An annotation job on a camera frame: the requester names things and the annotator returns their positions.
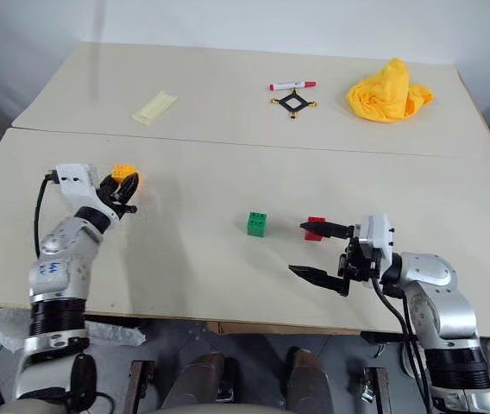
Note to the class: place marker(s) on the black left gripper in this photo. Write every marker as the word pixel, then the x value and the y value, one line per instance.
pixel 117 206

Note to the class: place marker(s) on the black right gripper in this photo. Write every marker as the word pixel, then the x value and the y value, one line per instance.
pixel 357 261

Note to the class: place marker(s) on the orange toy brick cube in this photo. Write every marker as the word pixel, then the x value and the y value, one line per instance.
pixel 123 173

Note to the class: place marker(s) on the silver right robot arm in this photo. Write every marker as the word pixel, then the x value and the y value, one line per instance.
pixel 441 297

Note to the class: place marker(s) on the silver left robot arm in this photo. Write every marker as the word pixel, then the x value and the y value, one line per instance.
pixel 61 263

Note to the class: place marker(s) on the red toy brick cube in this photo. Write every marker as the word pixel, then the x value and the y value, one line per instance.
pixel 312 234

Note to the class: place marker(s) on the green toy brick cube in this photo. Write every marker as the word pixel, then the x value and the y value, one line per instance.
pixel 257 224

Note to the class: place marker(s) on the cream flat plastic strip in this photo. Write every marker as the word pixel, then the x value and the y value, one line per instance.
pixel 154 107

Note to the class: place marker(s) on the dark rounded shape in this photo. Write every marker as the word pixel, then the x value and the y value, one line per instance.
pixel 199 379
pixel 309 379

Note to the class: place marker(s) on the red and white marker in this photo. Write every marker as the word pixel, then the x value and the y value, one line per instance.
pixel 292 85

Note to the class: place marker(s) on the crumpled yellow cloth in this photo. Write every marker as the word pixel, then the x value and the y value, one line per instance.
pixel 385 92

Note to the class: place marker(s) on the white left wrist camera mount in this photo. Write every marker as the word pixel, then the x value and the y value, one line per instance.
pixel 77 183

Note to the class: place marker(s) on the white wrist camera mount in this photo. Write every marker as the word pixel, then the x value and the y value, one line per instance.
pixel 376 235
pixel 77 183

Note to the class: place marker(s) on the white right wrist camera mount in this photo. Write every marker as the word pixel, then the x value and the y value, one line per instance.
pixel 376 235

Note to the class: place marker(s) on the dark metal stand post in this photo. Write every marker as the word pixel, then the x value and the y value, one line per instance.
pixel 376 388
pixel 139 386

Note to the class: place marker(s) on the black square frame yellow tips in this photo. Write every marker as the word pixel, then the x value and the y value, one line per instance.
pixel 293 102

